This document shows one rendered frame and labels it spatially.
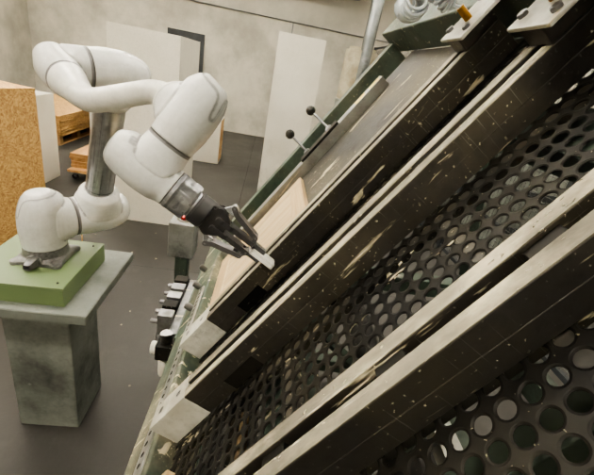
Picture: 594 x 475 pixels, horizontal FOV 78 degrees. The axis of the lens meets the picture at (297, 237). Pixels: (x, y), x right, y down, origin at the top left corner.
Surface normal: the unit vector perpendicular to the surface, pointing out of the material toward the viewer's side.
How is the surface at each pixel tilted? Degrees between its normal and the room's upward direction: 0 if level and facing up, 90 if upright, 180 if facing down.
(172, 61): 90
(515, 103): 90
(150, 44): 90
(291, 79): 90
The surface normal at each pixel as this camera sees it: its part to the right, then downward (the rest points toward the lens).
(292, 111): 0.06, 0.43
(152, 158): 0.22, 0.18
